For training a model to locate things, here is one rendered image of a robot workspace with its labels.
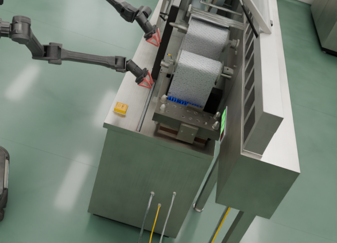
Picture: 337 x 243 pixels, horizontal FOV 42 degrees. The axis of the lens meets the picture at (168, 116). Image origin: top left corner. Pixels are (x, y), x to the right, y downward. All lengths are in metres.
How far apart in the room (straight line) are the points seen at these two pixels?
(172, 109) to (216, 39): 0.51
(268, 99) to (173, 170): 1.08
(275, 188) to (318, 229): 2.04
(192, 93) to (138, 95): 0.38
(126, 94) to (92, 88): 1.54
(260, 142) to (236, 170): 0.16
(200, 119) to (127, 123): 0.42
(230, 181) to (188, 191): 0.92
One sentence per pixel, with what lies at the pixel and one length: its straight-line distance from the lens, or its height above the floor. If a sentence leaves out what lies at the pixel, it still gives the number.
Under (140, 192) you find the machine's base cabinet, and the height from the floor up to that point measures 0.43.
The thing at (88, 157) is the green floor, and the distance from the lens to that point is 3.54.
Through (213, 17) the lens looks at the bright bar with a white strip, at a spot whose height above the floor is 1.45.
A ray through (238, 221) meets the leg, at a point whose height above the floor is 1.00.
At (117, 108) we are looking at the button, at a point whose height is 0.92.
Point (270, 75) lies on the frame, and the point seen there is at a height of 1.65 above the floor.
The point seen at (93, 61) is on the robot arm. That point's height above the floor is 1.19.
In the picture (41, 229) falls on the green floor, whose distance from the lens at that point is 3.07.
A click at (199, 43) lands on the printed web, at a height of 1.30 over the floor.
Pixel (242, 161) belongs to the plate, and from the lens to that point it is 1.75.
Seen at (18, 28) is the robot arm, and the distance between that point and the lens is 2.02.
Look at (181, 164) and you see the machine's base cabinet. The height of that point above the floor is 0.77.
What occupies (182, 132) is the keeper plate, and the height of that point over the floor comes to 0.97.
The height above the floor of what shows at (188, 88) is 1.13.
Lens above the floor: 2.49
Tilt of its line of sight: 37 degrees down
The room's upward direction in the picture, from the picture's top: 19 degrees clockwise
